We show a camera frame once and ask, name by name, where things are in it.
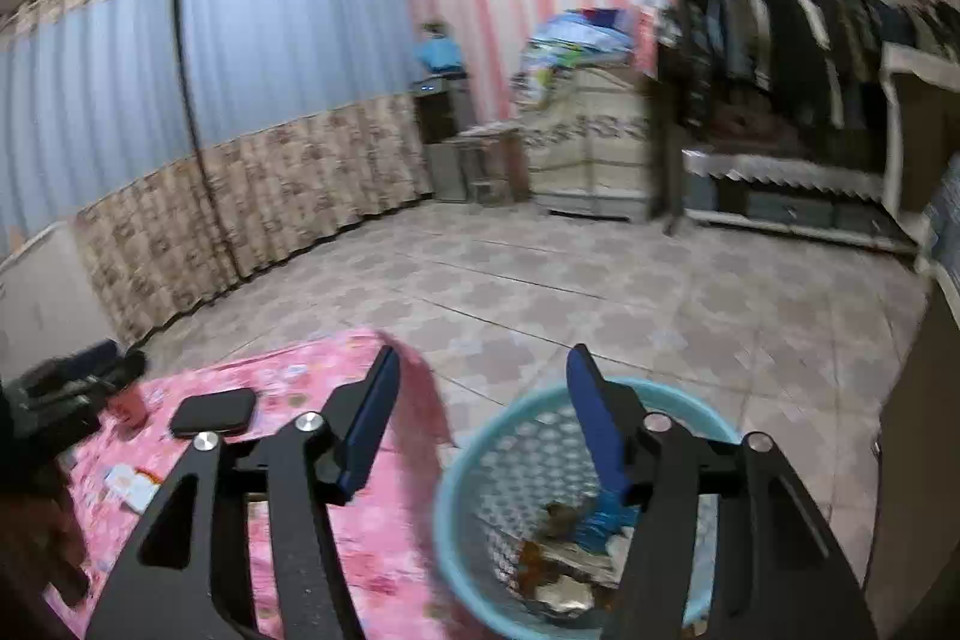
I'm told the blue floral curtain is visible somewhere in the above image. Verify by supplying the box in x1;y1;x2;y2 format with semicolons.
176;0;436;274
0;0;241;348

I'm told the row of hanging clothes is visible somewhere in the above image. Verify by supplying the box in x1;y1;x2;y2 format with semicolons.
660;0;960;150

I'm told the white cabinet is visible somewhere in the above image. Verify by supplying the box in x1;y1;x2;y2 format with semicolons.
0;220;117;378

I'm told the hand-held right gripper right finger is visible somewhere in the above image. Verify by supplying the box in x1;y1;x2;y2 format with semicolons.
566;344;878;640

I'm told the brown crumpled wrapper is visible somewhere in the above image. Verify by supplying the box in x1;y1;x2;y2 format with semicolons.
517;505;627;615

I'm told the black phone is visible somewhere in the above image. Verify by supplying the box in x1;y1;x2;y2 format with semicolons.
169;387;257;438

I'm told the low shelf with lace cover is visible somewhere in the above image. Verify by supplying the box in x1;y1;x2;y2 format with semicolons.
679;149;920;251

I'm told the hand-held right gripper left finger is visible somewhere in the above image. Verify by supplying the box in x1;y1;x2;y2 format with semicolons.
88;344;402;640

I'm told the blue crumpled wrapper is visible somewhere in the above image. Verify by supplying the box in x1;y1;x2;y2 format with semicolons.
576;488;638;545

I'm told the pink floral tablecloth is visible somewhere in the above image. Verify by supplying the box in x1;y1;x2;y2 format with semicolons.
45;326;481;640

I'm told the grey water dispenser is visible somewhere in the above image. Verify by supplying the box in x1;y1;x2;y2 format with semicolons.
415;74;470;202

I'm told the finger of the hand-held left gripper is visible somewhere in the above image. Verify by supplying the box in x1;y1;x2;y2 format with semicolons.
52;341;121;375
86;351;147;390

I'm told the light blue plastic basket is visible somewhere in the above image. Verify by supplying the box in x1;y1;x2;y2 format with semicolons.
433;379;743;640

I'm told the pink metal cup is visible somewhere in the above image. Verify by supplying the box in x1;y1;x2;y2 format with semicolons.
112;381;152;429

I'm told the small side table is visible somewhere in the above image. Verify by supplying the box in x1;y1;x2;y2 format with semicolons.
442;122;526;206

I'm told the white wooden frame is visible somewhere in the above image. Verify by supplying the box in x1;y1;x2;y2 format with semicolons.
881;44;960;221

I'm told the small white card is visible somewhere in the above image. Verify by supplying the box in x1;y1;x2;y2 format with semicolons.
101;464;162;512

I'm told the pile of folded bedding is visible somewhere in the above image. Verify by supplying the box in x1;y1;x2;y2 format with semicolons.
517;6;646;86

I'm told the blue cloth cover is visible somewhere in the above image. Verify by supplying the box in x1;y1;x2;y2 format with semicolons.
418;34;460;75

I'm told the metal clothes rack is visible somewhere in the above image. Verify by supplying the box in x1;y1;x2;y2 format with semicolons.
645;0;960;236

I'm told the person's left hand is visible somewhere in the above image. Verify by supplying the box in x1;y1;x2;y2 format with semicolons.
0;460;89;607

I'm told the cloth covered cabinet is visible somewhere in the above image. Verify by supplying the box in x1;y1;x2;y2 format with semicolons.
517;66;653;225

